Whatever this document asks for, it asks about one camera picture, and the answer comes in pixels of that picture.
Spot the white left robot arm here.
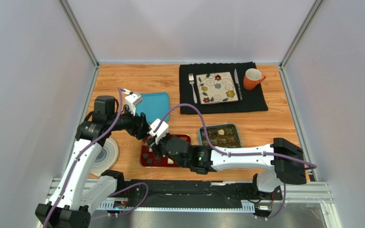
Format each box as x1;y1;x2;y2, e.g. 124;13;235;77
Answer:
35;93;149;228

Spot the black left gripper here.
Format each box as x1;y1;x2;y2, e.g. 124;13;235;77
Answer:
108;104;154;140

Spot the silver table knife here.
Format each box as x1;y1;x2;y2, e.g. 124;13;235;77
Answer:
234;69;243;101

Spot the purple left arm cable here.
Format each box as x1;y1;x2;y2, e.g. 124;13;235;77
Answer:
42;87;150;228

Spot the black cloth placemat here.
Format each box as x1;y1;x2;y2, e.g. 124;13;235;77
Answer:
179;62;268;114

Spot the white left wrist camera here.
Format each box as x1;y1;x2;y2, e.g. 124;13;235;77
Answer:
125;91;144;115

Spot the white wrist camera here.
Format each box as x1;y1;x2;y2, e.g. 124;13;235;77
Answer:
149;119;169;144
125;91;144;115

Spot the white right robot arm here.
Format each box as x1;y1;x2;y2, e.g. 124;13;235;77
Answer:
145;134;307;193

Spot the orange mug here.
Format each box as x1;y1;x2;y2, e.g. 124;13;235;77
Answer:
243;68;266;90

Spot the red chocolate tray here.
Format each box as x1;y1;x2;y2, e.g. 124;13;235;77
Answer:
140;134;191;168

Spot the white egg-shaped chocolate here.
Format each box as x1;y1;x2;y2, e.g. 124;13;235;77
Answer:
218;129;225;135

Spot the silver fork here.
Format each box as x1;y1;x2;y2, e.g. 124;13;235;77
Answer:
188;73;198;104

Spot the blue chocolate tin box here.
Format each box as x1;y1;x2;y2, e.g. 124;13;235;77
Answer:
207;123;243;148

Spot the white round plate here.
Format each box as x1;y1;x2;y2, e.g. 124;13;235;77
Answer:
90;138;119;176

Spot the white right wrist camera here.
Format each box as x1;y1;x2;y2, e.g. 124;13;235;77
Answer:
149;119;169;144

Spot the floral square plate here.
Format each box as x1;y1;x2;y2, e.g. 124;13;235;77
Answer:
196;72;239;105

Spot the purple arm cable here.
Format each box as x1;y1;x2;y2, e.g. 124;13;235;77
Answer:
153;103;317;220
42;87;150;228

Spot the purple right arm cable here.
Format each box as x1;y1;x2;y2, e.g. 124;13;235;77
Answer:
153;103;317;220

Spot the blue tin lid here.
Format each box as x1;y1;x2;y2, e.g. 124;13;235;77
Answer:
136;92;170;124

